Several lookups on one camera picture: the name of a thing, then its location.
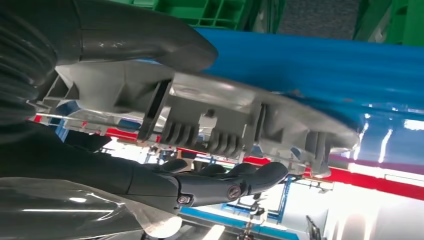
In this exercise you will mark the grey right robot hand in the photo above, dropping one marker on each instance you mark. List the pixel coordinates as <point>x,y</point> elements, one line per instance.
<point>99,33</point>

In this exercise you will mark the black angled stand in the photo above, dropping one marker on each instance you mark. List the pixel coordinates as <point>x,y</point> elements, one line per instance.
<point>313,230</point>

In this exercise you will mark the long red barrier belt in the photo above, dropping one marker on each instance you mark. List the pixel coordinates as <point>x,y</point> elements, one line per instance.
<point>381,182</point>

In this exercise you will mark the blue metal shelf rack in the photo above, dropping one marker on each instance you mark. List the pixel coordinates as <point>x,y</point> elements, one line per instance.
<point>298,66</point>

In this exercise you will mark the clear plastic film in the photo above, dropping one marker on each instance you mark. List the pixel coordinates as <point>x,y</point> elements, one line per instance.
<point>159,225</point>

